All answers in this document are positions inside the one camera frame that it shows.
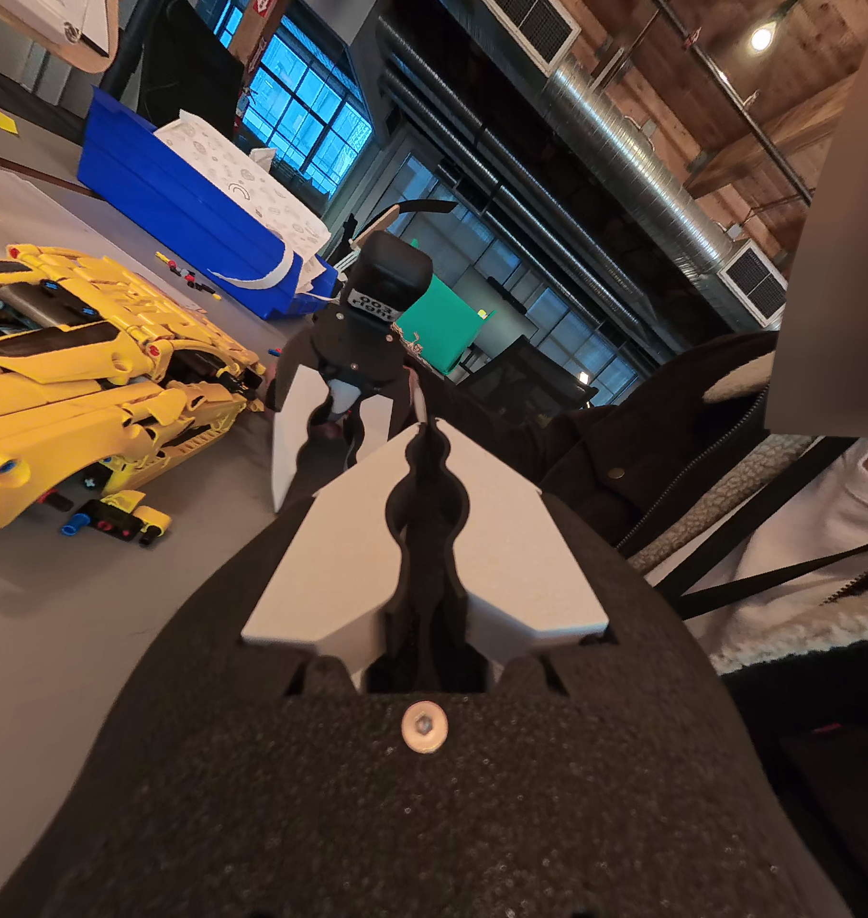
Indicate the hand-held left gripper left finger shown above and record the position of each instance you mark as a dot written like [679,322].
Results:
[319,574]

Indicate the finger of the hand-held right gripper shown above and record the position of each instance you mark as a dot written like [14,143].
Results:
[376,423]
[290,444]

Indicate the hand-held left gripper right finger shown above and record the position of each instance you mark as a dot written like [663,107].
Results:
[534,574]

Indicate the grey desk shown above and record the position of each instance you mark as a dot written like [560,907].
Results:
[82,645]

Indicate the green board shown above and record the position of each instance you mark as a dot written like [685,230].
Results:
[441,323]

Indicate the wooden clipboard stand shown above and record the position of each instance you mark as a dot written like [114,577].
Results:
[383,222]

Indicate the person's fleece-lined jacket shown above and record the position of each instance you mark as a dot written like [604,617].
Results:
[620,444]

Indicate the small yellow black brick assembly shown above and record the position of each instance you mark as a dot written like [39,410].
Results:
[118,520]

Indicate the scattered small brick pins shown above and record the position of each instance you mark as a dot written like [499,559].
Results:
[186,272]

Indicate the patterned white paper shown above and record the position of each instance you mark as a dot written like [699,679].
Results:
[247,186]

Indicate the yellow brick car model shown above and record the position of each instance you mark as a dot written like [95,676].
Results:
[82,387]

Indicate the blue storage bin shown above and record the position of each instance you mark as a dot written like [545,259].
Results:
[175,201]

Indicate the person's white shirt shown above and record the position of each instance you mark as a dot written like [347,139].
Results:
[799,545]

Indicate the black monitor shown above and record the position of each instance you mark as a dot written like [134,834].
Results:
[190,64]

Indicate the wooden beam with red label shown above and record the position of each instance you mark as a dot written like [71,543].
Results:
[258,29]

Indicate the white air vent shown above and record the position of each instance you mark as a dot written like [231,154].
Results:
[534,29]
[755,283]

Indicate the black pole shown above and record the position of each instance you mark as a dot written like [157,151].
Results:
[136,43]

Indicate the wooden instruction board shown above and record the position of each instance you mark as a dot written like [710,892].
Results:
[46,25]

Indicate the ceiling lamp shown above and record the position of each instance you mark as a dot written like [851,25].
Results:
[761,38]

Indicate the metal air duct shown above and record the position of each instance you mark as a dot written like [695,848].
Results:
[620,158]

